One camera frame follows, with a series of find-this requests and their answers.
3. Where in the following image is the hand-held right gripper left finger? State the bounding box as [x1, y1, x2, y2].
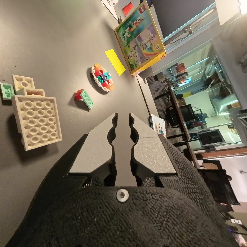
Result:
[69, 113, 118, 180]

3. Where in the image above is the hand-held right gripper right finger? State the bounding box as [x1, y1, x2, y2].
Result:
[129, 113, 177, 179]

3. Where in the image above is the mint red orange lego block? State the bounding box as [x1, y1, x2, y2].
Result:
[75, 89, 94, 110]

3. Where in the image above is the white lego build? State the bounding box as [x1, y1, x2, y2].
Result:
[11, 75, 63, 151]

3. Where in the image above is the mint green lego piece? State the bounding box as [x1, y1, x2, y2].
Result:
[0, 82, 15, 100]

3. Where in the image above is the lego instruction booklet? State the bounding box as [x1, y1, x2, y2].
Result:
[149, 114, 167, 138]

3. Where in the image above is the round white rainbow lego plate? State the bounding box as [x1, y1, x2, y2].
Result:
[91, 64, 114, 91]

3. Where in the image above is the colourful lego set box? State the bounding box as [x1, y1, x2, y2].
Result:
[114, 0, 167, 76]

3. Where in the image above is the black office chair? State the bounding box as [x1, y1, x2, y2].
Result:
[166, 104, 196, 129]
[199, 159, 240, 206]

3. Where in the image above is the gray computer monitor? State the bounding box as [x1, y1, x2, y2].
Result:
[197, 129, 225, 151]

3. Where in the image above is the white cutout panel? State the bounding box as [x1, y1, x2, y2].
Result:
[149, 81, 168, 101]

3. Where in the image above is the yellow paper sheet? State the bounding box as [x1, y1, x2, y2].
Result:
[105, 49, 126, 76]

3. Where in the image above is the wooden book stand white base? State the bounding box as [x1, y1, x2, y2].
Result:
[101, 0, 123, 20]

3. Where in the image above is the orange gray striped post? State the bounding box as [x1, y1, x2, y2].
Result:
[122, 2, 133, 16]

